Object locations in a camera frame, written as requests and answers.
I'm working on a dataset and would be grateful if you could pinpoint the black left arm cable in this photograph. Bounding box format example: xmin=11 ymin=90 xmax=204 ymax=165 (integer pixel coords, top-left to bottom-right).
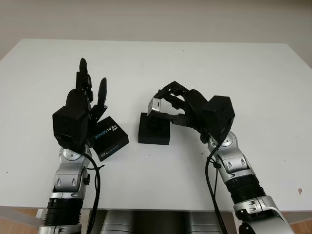
xmin=81 ymin=144 xmax=107 ymax=234

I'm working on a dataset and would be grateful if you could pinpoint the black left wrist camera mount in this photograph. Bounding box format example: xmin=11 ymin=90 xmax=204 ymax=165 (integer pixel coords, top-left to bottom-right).
xmin=52 ymin=106 xmax=90 ymax=149

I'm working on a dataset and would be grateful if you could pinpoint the small silver depth camera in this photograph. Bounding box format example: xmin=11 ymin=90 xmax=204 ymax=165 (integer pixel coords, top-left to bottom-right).
xmin=146 ymin=97 xmax=163 ymax=117

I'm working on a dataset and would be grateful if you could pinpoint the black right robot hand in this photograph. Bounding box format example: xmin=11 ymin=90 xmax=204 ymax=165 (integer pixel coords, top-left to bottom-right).
xmin=151 ymin=80 xmax=213 ymax=137

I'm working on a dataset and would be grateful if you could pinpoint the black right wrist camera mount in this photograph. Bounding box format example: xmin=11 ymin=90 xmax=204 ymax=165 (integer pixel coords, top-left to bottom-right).
xmin=202 ymin=95 xmax=236 ymax=144

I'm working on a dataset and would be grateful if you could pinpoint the black RealSense box lid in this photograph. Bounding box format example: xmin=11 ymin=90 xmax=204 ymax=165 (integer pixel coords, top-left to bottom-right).
xmin=92 ymin=116 xmax=130 ymax=162

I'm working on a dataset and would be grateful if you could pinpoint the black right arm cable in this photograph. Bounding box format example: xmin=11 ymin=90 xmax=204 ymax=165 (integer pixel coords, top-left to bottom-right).
xmin=204 ymin=136 xmax=228 ymax=234

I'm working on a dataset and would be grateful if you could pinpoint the grey robot thigh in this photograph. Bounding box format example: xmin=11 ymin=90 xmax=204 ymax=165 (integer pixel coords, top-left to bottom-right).
xmin=101 ymin=211 xmax=134 ymax=234
xmin=189 ymin=211 xmax=221 ymax=234

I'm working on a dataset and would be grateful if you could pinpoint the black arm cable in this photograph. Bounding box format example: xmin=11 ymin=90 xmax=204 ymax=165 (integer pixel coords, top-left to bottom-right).
xmin=81 ymin=144 xmax=107 ymax=234
xmin=204 ymin=136 xmax=228 ymax=234

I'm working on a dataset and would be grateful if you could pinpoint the black camera box base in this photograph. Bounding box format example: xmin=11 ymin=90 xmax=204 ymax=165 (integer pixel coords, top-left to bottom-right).
xmin=137 ymin=112 xmax=171 ymax=145

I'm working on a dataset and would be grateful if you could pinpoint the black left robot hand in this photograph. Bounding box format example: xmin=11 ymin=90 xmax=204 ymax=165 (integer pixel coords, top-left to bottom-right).
xmin=64 ymin=58 xmax=108 ymax=149

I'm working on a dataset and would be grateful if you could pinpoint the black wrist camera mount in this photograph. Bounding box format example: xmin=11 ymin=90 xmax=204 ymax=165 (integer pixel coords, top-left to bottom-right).
xmin=202 ymin=95 xmax=236 ymax=144
xmin=52 ymin=106 xmax=90 ymax=149

